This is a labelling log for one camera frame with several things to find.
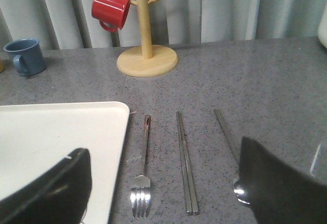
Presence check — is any white object at edge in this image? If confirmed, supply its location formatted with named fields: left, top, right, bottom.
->
left=317, top=8, right=327, bottom=48

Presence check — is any cream rabbit serving tray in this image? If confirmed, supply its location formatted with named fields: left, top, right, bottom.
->
left=1, top=102, right=130, bottom=223

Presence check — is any red enamel mug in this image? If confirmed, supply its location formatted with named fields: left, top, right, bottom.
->
left=91, top=0, right=130, bottom=32

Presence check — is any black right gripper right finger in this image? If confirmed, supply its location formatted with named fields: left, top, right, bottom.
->
left=239, top=137, right=326, bottom=223

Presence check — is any silver metal spoon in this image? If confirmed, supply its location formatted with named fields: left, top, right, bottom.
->
left=214, top=108, right=250, bottom=207

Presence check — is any blue enamel mug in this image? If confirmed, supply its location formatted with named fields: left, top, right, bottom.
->
left=4, top=38, right=46, bottom=77

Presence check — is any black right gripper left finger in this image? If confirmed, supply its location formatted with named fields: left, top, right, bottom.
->
left=1, top=148, right=92, bottom=223

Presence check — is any silver metal fork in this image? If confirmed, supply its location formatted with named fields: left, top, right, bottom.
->
left=130, top=115, right=151, bottom=219

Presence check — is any silver chopstick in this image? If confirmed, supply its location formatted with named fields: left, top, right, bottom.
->
left=176, top=111, right=193, bottom=216
left=179, top=111, right=199, bottom=215

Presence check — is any wooden mug tree stand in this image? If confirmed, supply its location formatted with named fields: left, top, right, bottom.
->
left=116, top=0, right=178, bottom=77

